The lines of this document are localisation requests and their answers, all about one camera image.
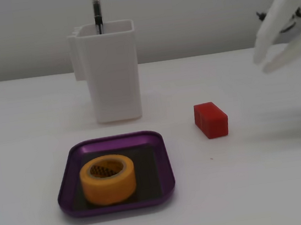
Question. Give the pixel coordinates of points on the clear black ballpoint pen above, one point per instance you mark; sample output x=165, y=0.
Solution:
x=97, y=11

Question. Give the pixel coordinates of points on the purple metal tray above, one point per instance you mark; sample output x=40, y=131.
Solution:
x=115, y=141

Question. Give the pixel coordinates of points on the red rectangular block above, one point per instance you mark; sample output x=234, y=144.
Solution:
x=213, y=122

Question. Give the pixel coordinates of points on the white plastic pen holder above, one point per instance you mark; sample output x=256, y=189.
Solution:
x=113, y=81

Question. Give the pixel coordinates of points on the yellow tape roll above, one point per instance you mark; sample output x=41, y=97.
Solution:
x=108, y=188

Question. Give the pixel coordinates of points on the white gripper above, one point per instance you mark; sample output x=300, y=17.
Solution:
x=284, y=6

